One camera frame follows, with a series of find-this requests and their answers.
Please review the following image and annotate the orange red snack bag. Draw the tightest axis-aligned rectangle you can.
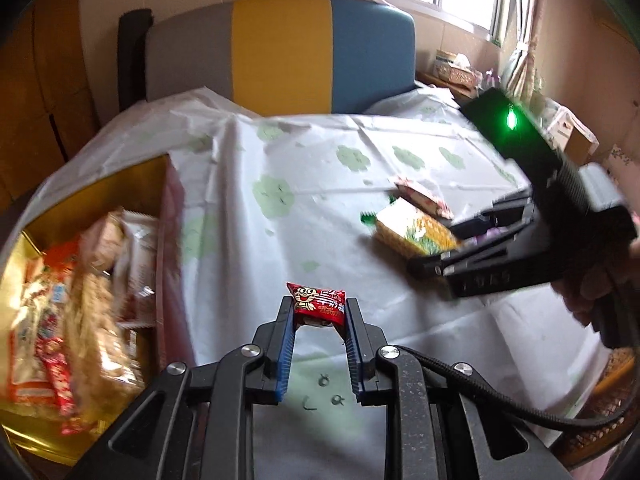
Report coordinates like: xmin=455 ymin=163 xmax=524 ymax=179
xmin=10 ymin=240 xmax=83 ymax=401

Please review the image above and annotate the patterned tissue box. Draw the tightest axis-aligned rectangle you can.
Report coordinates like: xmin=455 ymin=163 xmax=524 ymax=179
xmin=432 ymin=50 xmax=481 ymax=86

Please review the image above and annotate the brown wicker stool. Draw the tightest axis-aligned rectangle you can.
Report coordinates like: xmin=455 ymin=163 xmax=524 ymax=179
xmin=550 ymin=345 xmax=636 ymax=461

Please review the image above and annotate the white snack packet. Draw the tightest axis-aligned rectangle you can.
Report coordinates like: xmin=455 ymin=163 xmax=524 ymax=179
xmin=117 ymin=210 xmax=161 ymax=331

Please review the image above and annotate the floral beige curtain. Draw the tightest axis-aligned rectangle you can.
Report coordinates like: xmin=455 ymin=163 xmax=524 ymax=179
xmin=500 ymin=0 xmax=551 ymax=106

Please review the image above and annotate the small red candy packet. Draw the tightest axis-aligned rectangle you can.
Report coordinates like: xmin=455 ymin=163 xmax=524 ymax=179
xmin=286 ymin=282 xmax=347 ymax=328

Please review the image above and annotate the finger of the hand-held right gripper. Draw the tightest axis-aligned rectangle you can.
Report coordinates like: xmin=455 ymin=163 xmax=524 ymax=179
xmin=447 ymin=190 xmax=535 ymax=240
xmin=407 ymin=232 xmax=535 ymax=278

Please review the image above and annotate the grey yellow blue chair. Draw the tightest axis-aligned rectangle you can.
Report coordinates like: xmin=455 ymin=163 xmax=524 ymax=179
xmin=117 ymin=0 xmax=417 ymax=116

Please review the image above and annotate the white and brown cardboard box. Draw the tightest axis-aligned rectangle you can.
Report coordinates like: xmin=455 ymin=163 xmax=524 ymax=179
xmin=545 ymin=105 xmax=601 ymax=161

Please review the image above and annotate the pale green cloud-print tablecloth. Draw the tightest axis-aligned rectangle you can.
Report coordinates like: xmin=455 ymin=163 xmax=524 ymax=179
xmin=10 ymin=85 xmax=616 ymax=480

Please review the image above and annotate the green yellow cracker packet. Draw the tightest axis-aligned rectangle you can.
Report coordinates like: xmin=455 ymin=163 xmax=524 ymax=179
xmin=360 ymin=197 xmax=463 ymax=261

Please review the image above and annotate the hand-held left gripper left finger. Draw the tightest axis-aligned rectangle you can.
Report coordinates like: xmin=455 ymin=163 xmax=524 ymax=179
xmin=65 ymin=296 xmax=296 ymax=480

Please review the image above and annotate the long red candy packet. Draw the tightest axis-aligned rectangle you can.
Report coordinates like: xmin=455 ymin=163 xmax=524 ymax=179
xmin=42 ymin=350 xmax=83 ymax=436

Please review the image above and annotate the black braided cable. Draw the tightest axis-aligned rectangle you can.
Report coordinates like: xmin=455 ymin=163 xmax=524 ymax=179
xmin=400 ymin=345 xmax=631 ymax=431

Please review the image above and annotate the red gift box gold inside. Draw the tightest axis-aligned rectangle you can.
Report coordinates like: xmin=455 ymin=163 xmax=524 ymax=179
xmin=0 ymin=155 xmax=196 ymax=471

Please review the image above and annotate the wooden side table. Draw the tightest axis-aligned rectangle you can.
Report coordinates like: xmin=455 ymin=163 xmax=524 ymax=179
xmin=416 ymin=67 xmax=486 ymax=103

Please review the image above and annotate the clear rice crispy bar packet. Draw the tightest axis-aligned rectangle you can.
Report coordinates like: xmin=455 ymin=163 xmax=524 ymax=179
xmin=65 ymin=210 xmax=146 ymax=411

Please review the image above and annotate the white rose-print candy packet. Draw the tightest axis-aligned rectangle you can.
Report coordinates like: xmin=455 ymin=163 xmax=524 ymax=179
xmin=390 ymin=176 xmax=453 ymax=220

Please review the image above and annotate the brown wooden cabinet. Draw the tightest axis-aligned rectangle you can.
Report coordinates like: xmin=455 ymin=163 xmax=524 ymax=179
xmin=0 ymin=0 xmax=101 ymax=201

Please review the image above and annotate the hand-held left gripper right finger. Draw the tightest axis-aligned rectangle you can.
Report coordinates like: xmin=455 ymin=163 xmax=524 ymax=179
xmin=345 ymin=299 xmax=573 ymax=480

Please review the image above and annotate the person's right hand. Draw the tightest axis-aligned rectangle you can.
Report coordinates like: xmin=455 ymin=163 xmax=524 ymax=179
xmin=552 ymin=280 xmax=601 ymax=328

